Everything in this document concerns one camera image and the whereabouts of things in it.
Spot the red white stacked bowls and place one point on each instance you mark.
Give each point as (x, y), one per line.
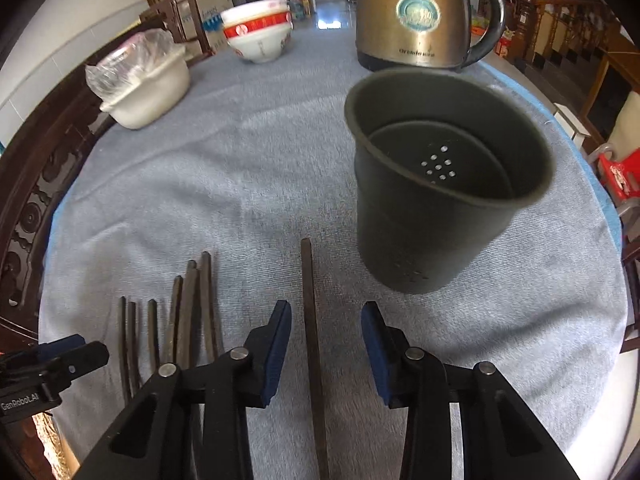
(258, 31)

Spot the dark chopstick single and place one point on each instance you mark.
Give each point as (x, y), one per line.
(313, 359)

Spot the bronze electric kettle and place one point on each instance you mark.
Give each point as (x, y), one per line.
(423, 33)

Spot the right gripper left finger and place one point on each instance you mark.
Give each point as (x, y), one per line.
(151, 437)

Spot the dark chopstick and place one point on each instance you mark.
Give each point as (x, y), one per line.
(154, 349)
(122, 350)
(172, 326)
(134, 375)
(187, 303)
(195, 316)
(208, 300)

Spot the dark carved wooden sideboard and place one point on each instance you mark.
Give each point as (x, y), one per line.
(42, 161)

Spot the dark grey utensil holder cup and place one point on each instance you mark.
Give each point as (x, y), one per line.
(442, 165)

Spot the wooden staircase railing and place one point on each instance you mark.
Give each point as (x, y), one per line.
(554, 31)

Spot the white pot with plastic bag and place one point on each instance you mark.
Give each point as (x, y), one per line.
(142, 79)

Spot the white cardboard appliance box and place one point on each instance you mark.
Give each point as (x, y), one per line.
(210, 13)

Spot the grey towel table cloth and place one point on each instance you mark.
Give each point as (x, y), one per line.
(257, 157)

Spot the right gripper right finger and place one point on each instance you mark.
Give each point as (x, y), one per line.
(502, 438)

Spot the red plastic child chair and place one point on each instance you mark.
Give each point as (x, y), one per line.
(622, 178)

